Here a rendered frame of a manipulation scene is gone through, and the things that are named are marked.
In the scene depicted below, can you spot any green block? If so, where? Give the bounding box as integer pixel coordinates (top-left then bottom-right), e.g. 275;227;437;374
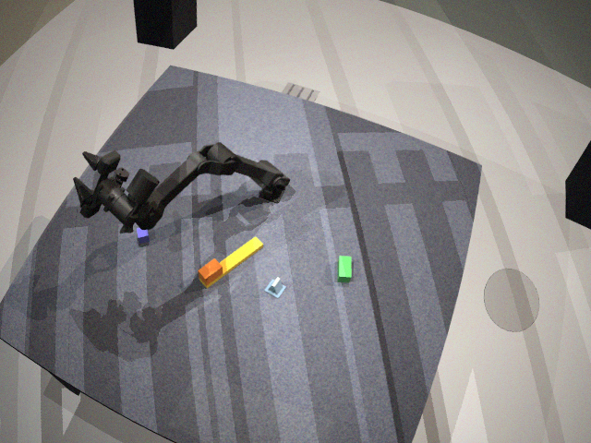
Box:
337;257;352;283

